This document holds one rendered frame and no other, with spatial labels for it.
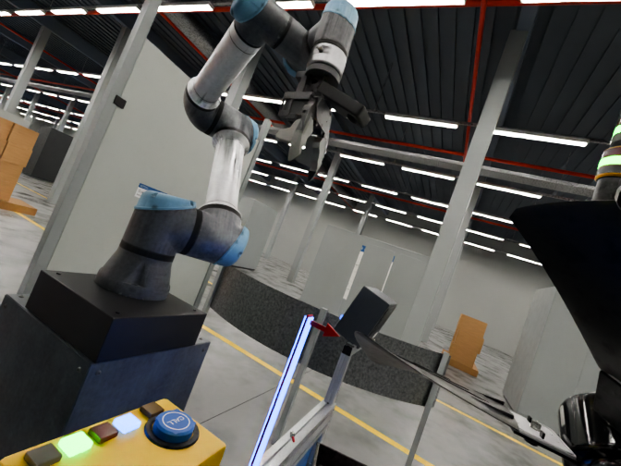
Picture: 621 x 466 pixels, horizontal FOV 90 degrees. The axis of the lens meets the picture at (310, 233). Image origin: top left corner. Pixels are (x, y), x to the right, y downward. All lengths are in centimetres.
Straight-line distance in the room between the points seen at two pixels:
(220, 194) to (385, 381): 191
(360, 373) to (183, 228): 185
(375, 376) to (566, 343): 466
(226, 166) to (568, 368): 632
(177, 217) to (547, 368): 634
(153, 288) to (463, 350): 815
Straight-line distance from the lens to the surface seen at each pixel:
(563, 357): 667
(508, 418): 52
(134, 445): 38
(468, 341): 857
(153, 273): 76
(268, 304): 240
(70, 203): 186
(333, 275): 686
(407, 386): 255
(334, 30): 72
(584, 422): 58
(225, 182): 89
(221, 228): 78
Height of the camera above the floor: 129
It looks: 3 degrees up
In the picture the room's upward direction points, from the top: 21 degrees clockwise
